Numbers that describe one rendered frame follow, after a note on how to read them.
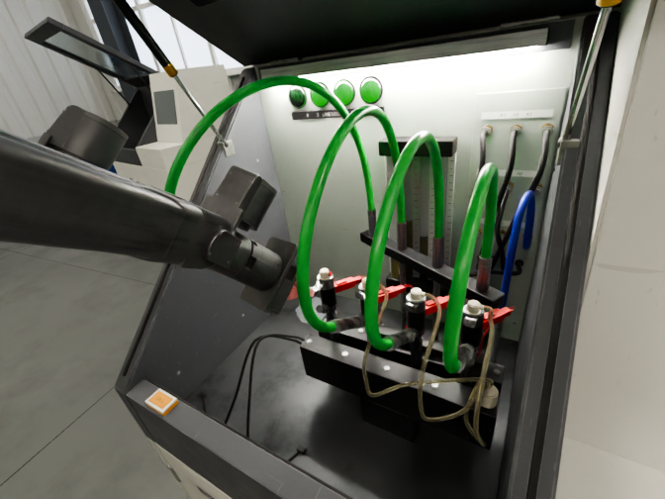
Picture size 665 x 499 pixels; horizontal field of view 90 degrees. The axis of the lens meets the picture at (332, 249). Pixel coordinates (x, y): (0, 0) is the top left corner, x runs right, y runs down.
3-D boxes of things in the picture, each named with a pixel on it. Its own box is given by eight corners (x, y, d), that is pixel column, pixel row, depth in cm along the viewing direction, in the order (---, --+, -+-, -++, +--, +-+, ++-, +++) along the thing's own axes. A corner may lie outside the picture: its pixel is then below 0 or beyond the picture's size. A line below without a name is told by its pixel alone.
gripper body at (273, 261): (306, 249, 47) (268, 226, 42) (273, 316, 45) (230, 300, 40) (278, 241, 52) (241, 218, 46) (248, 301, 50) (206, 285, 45)
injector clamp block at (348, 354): (311, 397, 70) (298, 345, 63) (334, 363, 77) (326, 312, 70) (485, 475, 54) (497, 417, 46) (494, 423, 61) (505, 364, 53)
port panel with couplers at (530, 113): (460, 256, 70) (472, 96, 55) (463, 249, 72) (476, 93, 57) (531, 267, 64) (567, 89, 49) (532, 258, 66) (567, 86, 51)
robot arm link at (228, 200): (133, 224, 33) (203, 258, 32) (191, 128, 35) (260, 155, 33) (195, 250, 45) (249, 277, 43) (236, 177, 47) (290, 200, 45)
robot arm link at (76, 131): (-21, 165, 42) (-49, 153, 34) (31, 89, 44) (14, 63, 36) (87, 211, 48) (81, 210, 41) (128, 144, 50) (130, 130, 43)
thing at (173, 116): (120, 234, 390) (22, 34, 293) (201, 201, 460) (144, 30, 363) (173, 261, 313) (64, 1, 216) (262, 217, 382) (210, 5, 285)
